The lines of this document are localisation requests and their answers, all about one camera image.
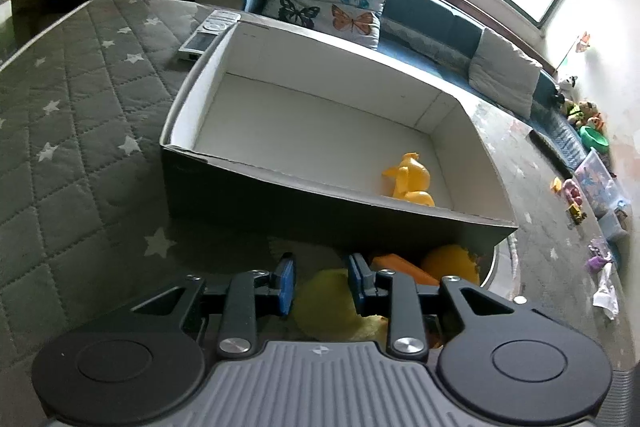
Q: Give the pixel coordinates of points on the grey quilted star desktop cover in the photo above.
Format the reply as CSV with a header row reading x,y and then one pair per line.
x,y
90,132

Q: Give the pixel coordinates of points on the orange wall sticker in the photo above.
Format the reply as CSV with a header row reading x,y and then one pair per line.
x,y
583,42

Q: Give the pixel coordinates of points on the silver remote control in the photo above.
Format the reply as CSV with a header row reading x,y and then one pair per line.
x,y
210,34

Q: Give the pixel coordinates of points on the small yellow toy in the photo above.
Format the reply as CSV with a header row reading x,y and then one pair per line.
x,y
556,184

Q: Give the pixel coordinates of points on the grey cardboard box white inside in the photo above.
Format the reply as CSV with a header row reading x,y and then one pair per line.
x,y
300,117

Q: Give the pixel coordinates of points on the brown plush toy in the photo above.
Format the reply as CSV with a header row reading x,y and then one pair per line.
x,y
582,111

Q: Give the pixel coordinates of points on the pink toy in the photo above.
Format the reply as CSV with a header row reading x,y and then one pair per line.
x,y
572,191

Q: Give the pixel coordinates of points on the white cushion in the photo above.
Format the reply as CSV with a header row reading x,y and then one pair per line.
x,y
505,69

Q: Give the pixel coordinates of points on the yellow soft round toy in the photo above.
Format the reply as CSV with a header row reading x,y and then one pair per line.
x,y
325,302

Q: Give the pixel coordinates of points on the yellow toy truck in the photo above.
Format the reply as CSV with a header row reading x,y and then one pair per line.
x,y
576,213

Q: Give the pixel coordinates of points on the clear plastic storage box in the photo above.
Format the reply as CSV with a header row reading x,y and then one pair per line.
x,y
600,182

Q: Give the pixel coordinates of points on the yellow toy duck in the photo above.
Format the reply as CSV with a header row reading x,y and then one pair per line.
x,y
412,179

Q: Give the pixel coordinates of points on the black and white plush toy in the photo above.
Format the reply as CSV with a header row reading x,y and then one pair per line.
x,y
567,84

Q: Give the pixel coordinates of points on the crumpled white paper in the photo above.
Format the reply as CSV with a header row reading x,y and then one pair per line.
x,y
606,292

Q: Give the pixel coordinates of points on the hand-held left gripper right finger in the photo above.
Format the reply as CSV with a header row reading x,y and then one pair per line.
x,y
356,281

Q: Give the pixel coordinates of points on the orange carrot toy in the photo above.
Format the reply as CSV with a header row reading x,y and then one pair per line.
x,y
400,266

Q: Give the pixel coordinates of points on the green bowl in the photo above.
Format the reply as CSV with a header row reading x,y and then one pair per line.
x,y
594,139

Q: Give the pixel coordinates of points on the grey star floor rug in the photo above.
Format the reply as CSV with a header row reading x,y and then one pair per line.
x,y
545,247

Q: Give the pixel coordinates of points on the small blue-grey container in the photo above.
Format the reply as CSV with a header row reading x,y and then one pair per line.
x,y
614,224

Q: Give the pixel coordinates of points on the blue sofa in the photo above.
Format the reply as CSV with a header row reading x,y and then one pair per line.
x,y
435,27

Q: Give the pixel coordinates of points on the purple toy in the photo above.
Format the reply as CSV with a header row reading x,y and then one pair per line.
x,y
598,257

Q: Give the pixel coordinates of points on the yellow toy ball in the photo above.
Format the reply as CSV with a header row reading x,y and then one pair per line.
x,y
450,259

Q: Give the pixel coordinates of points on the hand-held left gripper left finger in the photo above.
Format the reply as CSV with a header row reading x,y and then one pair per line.
x,y
286,287

